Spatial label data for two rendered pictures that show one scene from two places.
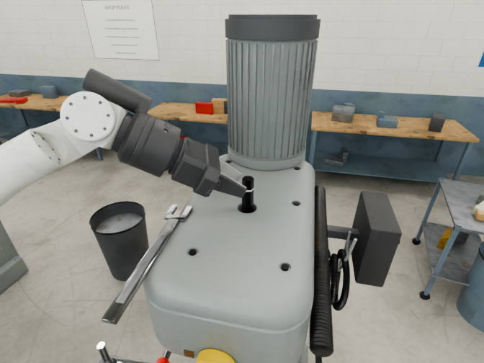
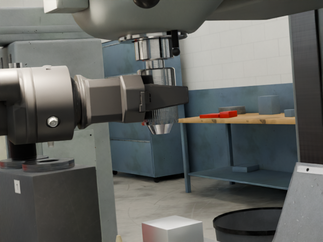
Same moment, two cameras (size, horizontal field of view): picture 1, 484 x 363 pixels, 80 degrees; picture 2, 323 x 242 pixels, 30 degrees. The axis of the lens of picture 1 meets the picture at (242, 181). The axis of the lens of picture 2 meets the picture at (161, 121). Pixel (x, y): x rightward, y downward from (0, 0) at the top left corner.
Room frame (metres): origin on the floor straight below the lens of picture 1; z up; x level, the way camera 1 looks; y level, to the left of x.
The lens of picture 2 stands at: (-0.05, -0.56, 1.24)
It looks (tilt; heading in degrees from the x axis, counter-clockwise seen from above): 3 degrees down; 47
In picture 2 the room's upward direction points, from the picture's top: 5 degrees counter-clockwise
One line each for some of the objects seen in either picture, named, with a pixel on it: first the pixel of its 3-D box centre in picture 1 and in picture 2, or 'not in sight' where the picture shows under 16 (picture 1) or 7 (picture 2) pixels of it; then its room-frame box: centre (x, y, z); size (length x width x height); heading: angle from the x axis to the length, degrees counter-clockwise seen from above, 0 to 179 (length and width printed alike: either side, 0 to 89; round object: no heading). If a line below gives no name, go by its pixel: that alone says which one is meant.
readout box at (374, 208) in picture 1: (373, 237); not in sight; (0.68, -0.40, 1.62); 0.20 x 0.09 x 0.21; 168
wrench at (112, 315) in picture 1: (153, 251); not in sight; (0.33, 0.14, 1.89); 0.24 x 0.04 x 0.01; 169
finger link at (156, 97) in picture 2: not in sight; (164, 96); (0.44, -0.04, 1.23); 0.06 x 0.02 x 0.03; 153
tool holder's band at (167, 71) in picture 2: not in sight; (155, 72); (0.46, -0.01, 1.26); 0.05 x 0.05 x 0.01
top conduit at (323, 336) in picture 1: (317, 245); not in sight; (0.46, -0.16, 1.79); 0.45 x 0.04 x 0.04; 168
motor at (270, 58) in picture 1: (269, 92); not in sight; (0.70, -0.06, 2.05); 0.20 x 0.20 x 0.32
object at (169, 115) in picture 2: not in sight; (157, 100); (0.46, -0.01, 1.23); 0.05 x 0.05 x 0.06
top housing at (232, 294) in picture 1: (248, 234); not in sight; (0.47, -0.01, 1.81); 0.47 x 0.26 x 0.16; 168
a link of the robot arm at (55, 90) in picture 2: not in sight; (84, 103); (0.37, 0.03, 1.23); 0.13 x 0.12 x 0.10; 63
